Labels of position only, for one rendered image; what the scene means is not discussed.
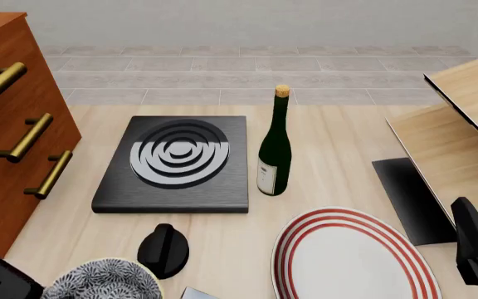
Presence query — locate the flat black stove plate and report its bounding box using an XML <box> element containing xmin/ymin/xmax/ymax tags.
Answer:
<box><xmin>91</xmin><ymin>115</ymin><xmax>251</xmax><ymax>214</ymax></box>

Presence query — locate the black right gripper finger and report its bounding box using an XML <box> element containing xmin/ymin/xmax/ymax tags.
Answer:
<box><xmin>450</xmin><ymin>196</ymin><xmax>478</xmax><ymax>255</ymax></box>

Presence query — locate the pale wooden shelf rack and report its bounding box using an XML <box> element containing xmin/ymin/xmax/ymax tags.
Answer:
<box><xmin>371</xmin><ymin>51</ymin><xmax>478</xmax><ymax>247</ymax></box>

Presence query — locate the black and white patterned bowl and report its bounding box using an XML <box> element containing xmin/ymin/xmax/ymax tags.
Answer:
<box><xmin>41</xmin><ymin>257</ymin><xmax>165</xmax><ymax>299</ymax></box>

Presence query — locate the round black stove knob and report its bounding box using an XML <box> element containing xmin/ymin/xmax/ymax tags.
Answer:
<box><xmin>136</xmin><ymin>223</ymin><xmax>191</xmax><ymax>281</ymax></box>

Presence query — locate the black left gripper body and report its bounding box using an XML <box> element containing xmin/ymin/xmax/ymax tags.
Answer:
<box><xmin>0</xmin><ymin>248</ymin><xmax>46</xmax><ymax>299</ymax></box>

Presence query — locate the wooden cabinet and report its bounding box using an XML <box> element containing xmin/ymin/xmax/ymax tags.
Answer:
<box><xmin>0</xmin><ymin>12</ymin><xmax>83</xmax><ymax>259</ymax></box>

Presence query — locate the grey flat object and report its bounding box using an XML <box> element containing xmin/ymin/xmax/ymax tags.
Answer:
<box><xmin>180</xmin><ymin>286</ymin><xmax>220</xmax><ymax>299</ymax></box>

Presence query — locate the dark green wine bottle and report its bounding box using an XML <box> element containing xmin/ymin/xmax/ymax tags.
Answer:
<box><xmin>256</xmin><ymin>84</ymin><xmax>294</xmax><ymax>197</ymax></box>

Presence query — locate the white plate with red rings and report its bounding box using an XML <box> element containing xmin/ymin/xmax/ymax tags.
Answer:
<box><xmin>271</xmin><ymin>205</ymin><xmax>444</xmax><ymax>299</ymax></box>

